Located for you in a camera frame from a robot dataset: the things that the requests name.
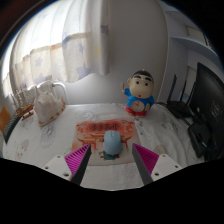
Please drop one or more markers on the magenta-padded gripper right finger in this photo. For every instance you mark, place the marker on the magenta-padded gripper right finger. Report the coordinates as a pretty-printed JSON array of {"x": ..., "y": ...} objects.
[{"x": 146, "y": 158}]

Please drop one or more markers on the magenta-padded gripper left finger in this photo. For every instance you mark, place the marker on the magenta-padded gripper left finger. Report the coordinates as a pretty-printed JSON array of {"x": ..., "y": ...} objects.
[{"x": 76, "y": 157}]

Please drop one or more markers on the light blue computer mouse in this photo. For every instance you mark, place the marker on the light blue computer mouse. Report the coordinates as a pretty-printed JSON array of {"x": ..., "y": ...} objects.
[{"x": 112, "y": 142}]

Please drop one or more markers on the red printed mouse pad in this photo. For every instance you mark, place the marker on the red printed mouse pad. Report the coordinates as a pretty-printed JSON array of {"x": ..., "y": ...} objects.
[{"x": 90, "y": 133}]

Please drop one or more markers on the white cartoon-print tablecloth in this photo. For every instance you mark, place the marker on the white cartoon-print tablecloth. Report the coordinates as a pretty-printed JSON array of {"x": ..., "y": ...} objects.
[{"x": 43, "y": 143}]

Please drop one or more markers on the large white conch shell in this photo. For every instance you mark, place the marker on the large white conch shell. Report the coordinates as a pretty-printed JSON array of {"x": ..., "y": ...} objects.
[{"x": 48, "y": 108}]

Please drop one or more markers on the black router with antennas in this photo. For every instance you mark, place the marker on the black router with antennas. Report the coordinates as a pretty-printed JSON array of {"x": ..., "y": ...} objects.
[{"x": 178, "y": 108}]

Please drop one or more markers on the cartoon boy clock figurine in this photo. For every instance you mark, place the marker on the cartoon boy clock figurine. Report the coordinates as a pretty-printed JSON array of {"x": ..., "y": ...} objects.
[{"x": 140, "y": 90}]

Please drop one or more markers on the black computer monitor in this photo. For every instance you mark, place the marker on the black computer monitor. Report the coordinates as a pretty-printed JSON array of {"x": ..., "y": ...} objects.
[{"x": 210, "y": 96}]

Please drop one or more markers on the white star-print curtain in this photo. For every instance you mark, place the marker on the white star-print curtain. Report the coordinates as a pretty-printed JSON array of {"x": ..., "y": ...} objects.
[{"x": 56, "y": 43}]

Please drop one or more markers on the white wall shelf unit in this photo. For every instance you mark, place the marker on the white wall shelf unit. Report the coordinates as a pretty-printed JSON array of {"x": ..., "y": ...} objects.
[{"x": 196, "y": 43}]

